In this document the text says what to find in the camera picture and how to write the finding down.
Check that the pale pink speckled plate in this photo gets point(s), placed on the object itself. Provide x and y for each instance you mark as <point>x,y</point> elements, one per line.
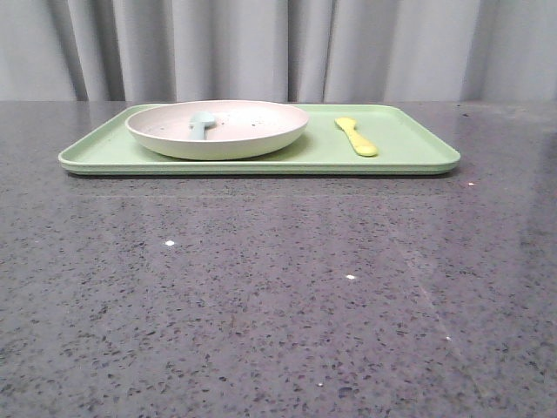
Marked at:
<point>243,129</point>

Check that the yellow plastic fork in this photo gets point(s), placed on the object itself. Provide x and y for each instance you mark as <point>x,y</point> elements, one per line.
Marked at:
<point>361,145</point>

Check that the light blue plastic spoon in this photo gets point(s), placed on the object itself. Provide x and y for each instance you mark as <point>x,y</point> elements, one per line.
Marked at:
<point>201,121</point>

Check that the light green plastic tray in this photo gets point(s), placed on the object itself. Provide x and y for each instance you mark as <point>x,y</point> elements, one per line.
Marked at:
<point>405,148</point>

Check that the grey pleated curtain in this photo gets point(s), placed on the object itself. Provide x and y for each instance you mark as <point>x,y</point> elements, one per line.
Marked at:
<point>298,51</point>

